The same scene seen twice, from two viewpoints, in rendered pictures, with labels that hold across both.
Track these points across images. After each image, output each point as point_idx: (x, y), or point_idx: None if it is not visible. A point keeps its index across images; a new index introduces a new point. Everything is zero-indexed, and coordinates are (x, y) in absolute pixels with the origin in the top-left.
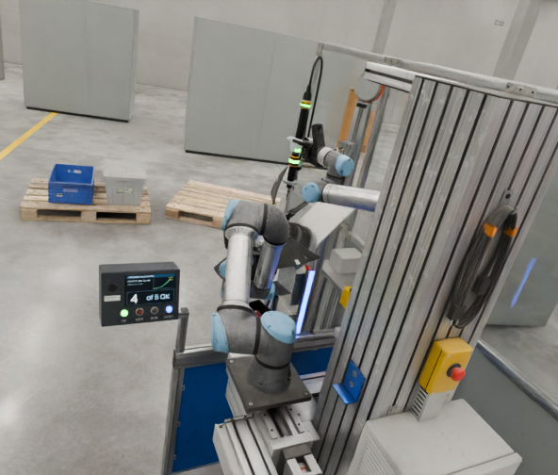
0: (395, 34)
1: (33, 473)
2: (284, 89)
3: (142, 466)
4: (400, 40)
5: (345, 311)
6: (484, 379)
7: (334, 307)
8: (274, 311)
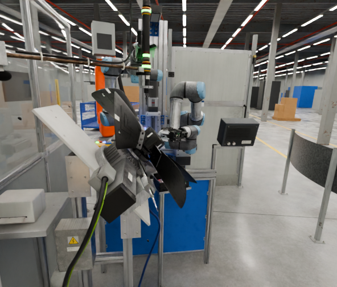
0: None
1: (283, 281)
2: None
3: (220, 276)
4: None
5: (165, 97)
6: (63, 154)
7: (45, 248)
8: (182, 111)
